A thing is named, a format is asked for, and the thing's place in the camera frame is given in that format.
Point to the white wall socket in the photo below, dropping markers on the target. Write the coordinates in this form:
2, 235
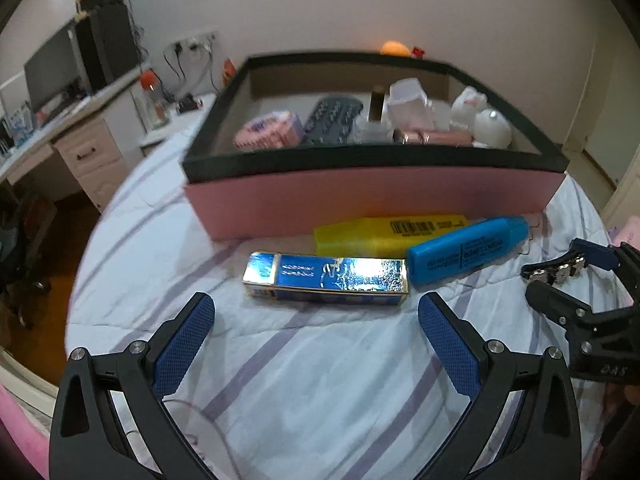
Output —
197, 41

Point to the yellow highlighter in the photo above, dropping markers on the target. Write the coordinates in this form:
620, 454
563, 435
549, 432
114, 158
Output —
360, 237

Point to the clear glass bottle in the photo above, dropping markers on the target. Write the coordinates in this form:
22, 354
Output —
372, 120

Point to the rose gold tube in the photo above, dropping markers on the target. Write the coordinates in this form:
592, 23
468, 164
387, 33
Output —
440, 137

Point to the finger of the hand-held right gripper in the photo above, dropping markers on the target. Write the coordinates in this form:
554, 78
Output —
550, 301
592, 255

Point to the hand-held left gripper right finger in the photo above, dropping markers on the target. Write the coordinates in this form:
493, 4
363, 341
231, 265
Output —
450, 345

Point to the shiny blue box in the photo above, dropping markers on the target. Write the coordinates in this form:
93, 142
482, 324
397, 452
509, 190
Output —
325, 280

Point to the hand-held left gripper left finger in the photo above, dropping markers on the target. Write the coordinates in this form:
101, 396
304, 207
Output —
185, 340

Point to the bottle with orange cap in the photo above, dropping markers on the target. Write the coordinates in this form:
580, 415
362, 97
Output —
155, 102

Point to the black computer tower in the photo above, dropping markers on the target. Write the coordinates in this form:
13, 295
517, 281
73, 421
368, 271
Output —
107, 45

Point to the white nightstand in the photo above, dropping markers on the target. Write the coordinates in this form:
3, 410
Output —
170, 127

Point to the white desk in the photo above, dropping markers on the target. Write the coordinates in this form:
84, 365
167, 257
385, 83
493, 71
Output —
85, 155

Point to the pink quilt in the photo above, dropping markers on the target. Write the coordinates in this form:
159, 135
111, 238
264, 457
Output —
20, 435

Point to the pink storage box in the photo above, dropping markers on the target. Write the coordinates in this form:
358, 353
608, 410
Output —
350, 200

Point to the blue highlighter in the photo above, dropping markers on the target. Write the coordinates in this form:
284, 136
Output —
465, 252

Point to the white rabbit night light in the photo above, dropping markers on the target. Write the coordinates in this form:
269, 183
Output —
487, 127

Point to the leopard print chair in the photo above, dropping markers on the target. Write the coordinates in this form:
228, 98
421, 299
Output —
25, 260

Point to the orange octopus plush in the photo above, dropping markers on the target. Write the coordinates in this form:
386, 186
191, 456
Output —
395, 48

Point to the black remote control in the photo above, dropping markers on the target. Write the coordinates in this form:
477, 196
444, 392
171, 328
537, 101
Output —
330, 120

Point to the black computer monitor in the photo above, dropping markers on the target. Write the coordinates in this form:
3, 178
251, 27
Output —
55, 70

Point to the white striped quilt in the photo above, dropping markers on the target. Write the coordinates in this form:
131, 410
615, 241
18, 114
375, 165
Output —
310, 360

